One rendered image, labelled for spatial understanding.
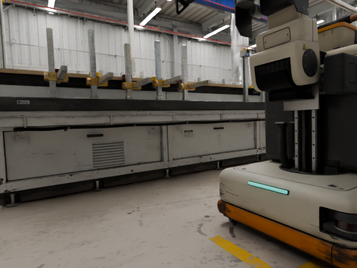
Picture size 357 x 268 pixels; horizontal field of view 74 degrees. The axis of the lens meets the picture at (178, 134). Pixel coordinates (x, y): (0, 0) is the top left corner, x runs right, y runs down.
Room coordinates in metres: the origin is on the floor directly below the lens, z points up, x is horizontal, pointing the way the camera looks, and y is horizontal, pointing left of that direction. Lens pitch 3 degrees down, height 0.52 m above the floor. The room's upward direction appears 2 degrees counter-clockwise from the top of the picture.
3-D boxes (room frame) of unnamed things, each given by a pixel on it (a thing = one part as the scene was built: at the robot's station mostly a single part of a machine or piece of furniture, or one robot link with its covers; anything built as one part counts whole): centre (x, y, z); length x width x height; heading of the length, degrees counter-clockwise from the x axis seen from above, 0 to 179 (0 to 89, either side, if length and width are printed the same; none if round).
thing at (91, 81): (1.64, 0.55, 0.82); 0.14 x 0.06 x 0.05; 122
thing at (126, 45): (1.76, 0.36, 0.87); 0.04 x 0.04 x 0.48; 32
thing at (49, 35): (1.50, 0.78, 0.89); 0.04 x 0.04 x 0.48; 32
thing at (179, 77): (1.86, 0.08, 0.83); 0.43 x 0.03 x 0.04; 32
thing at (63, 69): (1.47, 0.71, 0.83); 0.43 x 0.03 x 0.04; 32
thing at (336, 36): (1.16, -0.72, 0.87); 0.23 x 0.15 x 0.11; 32
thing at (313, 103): (0.96, -0.51, 0.68); 0.28 x 0.27 x 0.25; 32
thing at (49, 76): (1.51, 0.76, 0.83); 0.14 x 0.06 x 0.05; 122
